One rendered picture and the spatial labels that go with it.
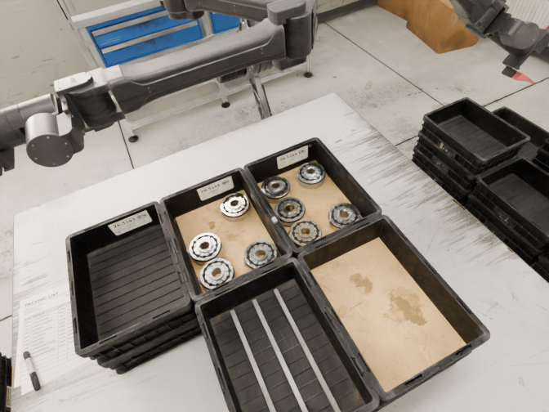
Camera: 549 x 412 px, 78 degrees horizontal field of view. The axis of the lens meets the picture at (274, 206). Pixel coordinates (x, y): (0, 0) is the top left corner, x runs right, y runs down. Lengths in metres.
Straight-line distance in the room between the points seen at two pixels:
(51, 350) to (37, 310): 0.17
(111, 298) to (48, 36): 2.78
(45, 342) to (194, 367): 0.51
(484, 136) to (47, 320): 2.10
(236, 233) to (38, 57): 2.86
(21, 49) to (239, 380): 3.23
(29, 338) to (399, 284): 1.18
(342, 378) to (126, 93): 0.78
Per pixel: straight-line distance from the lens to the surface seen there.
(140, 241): 1.23
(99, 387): 1.23
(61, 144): 0.58
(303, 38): 0.70
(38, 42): 3.63
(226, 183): 1.19
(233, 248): 1.10
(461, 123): 2.15
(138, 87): 0.62
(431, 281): 1.00
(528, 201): 2.03
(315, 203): 1.18
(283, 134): 1.64
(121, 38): 2.72
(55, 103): 0.65
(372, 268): 1.06
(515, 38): 1.05
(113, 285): 1.18
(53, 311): 1.42
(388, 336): 0.99
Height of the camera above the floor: 1.75
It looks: 52 degrees down
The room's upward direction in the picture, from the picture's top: 9 degrees counter-clockwise
